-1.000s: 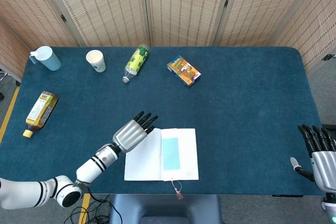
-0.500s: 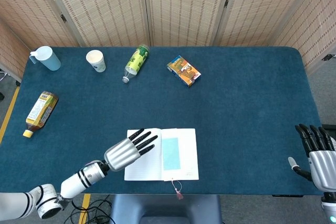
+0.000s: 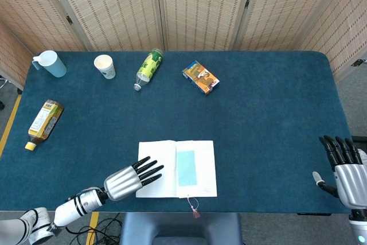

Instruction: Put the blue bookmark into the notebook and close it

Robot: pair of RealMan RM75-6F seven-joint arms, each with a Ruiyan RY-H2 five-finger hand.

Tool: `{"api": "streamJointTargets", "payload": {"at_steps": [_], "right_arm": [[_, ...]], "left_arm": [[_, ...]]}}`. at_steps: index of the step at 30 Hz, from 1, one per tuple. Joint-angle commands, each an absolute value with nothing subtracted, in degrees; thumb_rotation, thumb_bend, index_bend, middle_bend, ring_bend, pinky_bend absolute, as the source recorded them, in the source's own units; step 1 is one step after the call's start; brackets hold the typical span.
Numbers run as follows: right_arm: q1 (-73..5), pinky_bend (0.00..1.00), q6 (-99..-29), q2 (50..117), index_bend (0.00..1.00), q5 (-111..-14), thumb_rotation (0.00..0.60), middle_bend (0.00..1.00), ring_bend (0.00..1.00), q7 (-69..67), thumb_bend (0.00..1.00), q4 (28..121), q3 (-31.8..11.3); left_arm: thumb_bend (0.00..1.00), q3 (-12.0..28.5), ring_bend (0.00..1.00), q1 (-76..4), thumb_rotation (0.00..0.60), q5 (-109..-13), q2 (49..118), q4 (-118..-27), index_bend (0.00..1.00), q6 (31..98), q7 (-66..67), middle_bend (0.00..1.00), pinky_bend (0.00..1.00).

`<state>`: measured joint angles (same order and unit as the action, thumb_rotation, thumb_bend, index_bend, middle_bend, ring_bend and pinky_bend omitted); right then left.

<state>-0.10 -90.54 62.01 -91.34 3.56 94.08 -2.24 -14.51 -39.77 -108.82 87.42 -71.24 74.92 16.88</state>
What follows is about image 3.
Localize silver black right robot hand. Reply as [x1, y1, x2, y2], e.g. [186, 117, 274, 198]
[311, 135, 367, 210]

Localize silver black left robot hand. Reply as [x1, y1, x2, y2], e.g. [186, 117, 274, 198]
[103, 155, 165, 201]

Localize light blue bookmark with tassel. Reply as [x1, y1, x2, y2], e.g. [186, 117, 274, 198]
[175, 142, 201, 219]

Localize white lined notebook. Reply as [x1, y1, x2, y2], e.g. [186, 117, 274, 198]
[135, 139, 218, 199]

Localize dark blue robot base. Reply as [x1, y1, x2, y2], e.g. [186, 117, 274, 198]
[119, 212, 244, 245]

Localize white shoe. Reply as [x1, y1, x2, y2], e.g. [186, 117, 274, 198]
[357, 148, 367, 167]

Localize yellow floor tape strip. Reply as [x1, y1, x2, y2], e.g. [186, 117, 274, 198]
[85, 212, 100, 245]
[0, 94, 22, 157]

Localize tea bottle with yellow label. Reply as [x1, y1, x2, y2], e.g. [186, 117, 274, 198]
[24, 99, 65, 151]

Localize dark blue table cloth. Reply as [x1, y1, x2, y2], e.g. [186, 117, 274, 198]
[0, 50, 358, 213]

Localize white paper cup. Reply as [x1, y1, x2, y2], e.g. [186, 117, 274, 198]
[93, 54, 116, 80]

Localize clear bottle with green label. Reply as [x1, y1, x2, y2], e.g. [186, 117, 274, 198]
[132, 49, 165, 91]

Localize orange and blue snack box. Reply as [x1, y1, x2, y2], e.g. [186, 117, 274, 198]
[182, 60, 221, 96]

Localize light blue plastic cup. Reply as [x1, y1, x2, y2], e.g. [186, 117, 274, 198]
[32, 50, 67, 79]

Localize woven bamboo folding screen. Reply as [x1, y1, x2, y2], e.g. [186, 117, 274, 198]
[0, 0, 367, 85]

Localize black floor cables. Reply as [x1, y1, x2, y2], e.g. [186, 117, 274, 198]
[65, 212, 124, 245]

